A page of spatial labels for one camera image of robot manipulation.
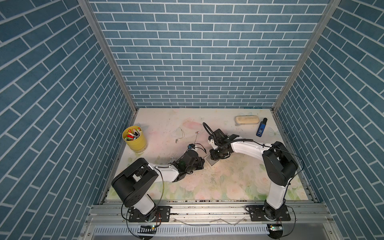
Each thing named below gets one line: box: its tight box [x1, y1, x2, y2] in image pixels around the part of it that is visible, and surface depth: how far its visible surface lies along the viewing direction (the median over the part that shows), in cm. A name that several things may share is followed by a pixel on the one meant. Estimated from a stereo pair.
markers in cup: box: [124, 127, 142, 141], surface depth 93 cm
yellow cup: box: [122, 125, 147, 153], surface depth 92 cm
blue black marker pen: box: [256, 117, 268, 138], surface depth 109 cm
